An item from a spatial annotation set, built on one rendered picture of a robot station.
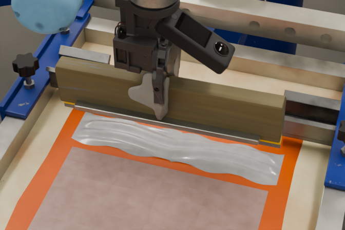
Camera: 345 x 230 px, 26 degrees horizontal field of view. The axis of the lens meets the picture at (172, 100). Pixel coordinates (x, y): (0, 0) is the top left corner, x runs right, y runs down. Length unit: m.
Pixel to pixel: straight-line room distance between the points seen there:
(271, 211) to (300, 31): 0.39
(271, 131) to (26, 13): 0.44
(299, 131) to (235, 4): 0.31
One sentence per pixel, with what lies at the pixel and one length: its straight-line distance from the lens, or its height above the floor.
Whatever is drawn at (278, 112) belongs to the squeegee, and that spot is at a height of 1.14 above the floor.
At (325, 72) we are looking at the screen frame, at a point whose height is 0.99.
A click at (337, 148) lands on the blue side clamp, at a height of 1.00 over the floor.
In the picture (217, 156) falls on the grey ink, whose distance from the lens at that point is 1.26.
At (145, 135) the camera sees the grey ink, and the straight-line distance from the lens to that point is 1.29.
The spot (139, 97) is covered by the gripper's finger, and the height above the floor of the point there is 1.13.
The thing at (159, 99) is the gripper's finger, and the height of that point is 1.14.
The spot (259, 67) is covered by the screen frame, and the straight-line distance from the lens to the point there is 1.41.
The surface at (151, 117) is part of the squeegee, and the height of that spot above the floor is 1.08.
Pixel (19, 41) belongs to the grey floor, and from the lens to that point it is 3.06.
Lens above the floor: 1.89
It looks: 44 degrees down
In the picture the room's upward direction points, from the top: straight up
